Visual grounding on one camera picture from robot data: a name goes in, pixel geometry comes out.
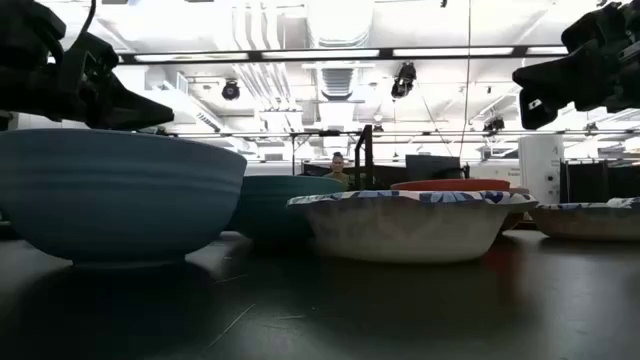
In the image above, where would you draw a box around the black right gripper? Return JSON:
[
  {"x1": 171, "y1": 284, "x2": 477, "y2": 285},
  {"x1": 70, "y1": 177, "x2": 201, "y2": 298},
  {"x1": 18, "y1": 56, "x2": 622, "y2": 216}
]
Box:
[{"x1": 512, "y1": 0, "x2": 640, "y2": 130}]

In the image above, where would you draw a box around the black table mat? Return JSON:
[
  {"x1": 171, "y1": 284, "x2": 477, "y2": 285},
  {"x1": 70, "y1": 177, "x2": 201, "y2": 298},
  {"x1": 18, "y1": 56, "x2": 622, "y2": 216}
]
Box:
[{"x1": 0, "y1": 229, "x2": 640, "y2": 360}]

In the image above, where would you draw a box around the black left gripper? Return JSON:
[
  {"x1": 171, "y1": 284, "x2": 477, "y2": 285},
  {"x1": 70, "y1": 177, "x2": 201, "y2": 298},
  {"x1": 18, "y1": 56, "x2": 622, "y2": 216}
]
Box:
[{"x1": 47, "y1": 32, "x2": 175, "y2": 131}]

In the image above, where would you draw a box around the person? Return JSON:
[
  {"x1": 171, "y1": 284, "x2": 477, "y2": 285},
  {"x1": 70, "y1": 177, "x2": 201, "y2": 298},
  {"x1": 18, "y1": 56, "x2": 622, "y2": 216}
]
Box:
[{"x1": 322, "y1": 151, "x2": 352, "y2": 187}]

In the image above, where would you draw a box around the wooden shelf black frame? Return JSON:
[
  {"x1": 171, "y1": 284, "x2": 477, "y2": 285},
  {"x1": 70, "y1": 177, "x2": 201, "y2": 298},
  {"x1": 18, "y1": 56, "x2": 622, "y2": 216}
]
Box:
[{"x1": 352, "y1": 124, "x2": 375, "y2": 192}]

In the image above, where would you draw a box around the black ceiling mounted device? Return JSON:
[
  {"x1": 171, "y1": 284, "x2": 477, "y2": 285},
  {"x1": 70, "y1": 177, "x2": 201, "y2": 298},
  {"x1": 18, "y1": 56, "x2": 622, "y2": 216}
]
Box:
[{"x1": 390, "y1": 61, "x2": 418, "y2": 100}]

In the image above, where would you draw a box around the black horizontal frame rail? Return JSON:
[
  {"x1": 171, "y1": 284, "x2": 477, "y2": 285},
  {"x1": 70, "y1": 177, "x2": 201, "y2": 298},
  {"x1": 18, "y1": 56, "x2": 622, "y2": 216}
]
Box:
[{"x1": 174, "y1": 130, "x2": 640, "y2": 139}]

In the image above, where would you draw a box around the small black ceiling device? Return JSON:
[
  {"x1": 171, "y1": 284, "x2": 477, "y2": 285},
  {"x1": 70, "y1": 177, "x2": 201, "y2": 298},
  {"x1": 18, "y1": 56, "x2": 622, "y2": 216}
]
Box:
[{"x1": 482, "y1": 115, "x2": 506, "y2": 135}]

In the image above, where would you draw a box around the black partition screen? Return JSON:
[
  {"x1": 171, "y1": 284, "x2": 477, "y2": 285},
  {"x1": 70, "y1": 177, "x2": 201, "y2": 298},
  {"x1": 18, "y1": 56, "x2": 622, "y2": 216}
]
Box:
[{"x1": 558, "y1": 158, "x2": 640, "y2": 205}]

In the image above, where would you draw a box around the teal plastic bowl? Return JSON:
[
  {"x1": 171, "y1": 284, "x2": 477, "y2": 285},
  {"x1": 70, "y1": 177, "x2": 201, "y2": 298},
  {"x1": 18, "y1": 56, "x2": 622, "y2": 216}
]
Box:
[{"x1": 227, "y1": 174, "x2": 349, "y2": 241}]

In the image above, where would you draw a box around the white cylindrical appliance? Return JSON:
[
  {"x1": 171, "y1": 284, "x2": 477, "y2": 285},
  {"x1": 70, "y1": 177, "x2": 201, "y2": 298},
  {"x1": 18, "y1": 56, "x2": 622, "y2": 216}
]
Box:
[{"x1": 517, "y1": 134, "x2": 566, "y2": 205}]

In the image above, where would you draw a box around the blue plastic bowl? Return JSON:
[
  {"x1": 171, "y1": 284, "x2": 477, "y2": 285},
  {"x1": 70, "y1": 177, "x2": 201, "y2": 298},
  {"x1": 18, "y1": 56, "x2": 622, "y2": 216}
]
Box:
[{"x1": 0, "y1": 128, "x2": 248, "y2": 266}]

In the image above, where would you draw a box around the red plastic bowl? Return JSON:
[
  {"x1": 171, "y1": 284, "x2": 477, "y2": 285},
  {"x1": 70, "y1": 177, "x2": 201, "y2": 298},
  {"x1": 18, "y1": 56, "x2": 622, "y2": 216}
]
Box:
[{"x1": 389, "y1": 178, "x2": 512, "y2": 193}]

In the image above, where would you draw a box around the blue patterned paper bowl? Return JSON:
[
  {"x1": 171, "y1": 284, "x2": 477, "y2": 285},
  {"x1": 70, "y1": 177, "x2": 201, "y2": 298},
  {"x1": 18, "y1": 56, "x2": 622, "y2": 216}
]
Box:
[
  {"x1": 286, "y1": 189, "x2": 540, "y2": 265},
  {"x1": 528, "y1": 196, "x2": 640, "y2": 243}
]

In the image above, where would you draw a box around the dark computer monitor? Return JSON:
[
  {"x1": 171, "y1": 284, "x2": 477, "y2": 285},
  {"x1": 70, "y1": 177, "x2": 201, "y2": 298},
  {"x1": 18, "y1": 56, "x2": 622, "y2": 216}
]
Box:
[{"x1": 404, "y1": 154, "x2": 462, "y2": 182}]

